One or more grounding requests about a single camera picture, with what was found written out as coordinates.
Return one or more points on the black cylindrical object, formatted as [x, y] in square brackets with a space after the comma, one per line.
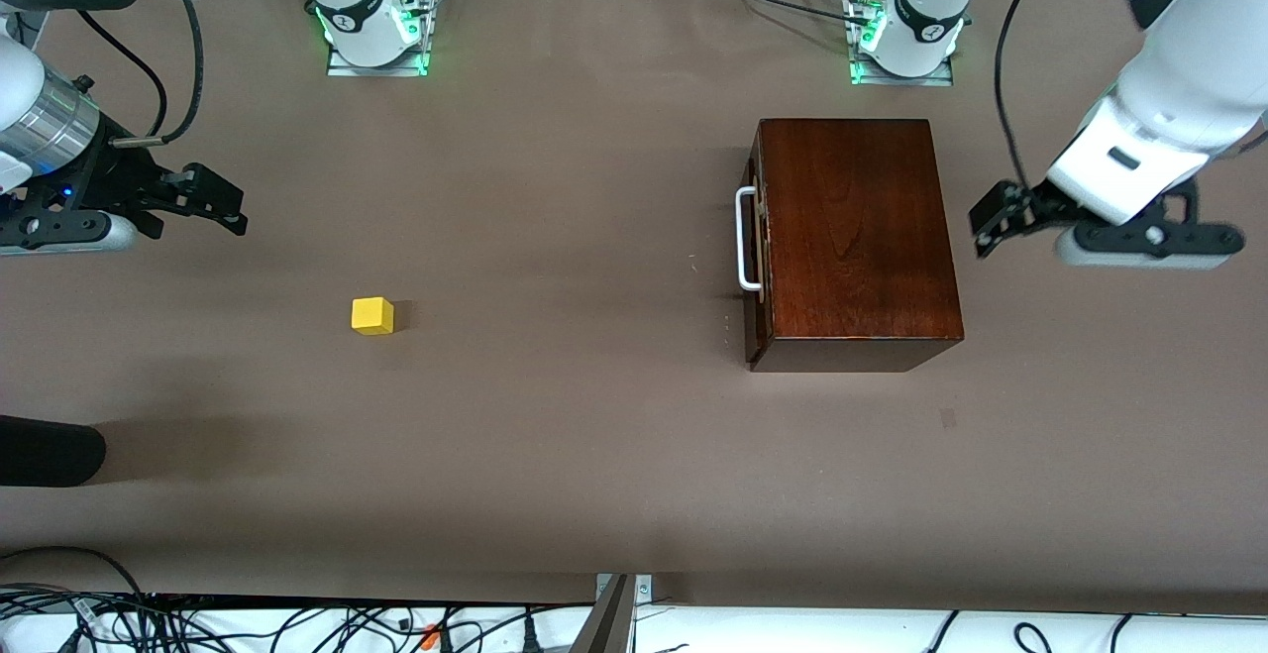
[50, 450]

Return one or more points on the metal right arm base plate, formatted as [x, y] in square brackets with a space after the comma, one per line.
[376, 71]

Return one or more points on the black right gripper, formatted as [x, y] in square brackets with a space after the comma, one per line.
[111, 180]

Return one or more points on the grey metal strut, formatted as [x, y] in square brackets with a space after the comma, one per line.
[604, 623]

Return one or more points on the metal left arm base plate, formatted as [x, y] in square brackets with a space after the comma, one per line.
[921, 81]

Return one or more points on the silver corner bracket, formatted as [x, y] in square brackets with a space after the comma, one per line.
[645, 589]

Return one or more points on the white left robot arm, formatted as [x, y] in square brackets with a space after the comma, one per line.
[1179, 98]

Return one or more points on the dark brown wooden cabinet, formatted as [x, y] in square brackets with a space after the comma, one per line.
[862, 237]

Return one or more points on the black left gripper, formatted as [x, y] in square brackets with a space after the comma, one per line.
[1030, 207]

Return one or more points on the yellow cube block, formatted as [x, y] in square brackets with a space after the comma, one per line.
[371, 316]

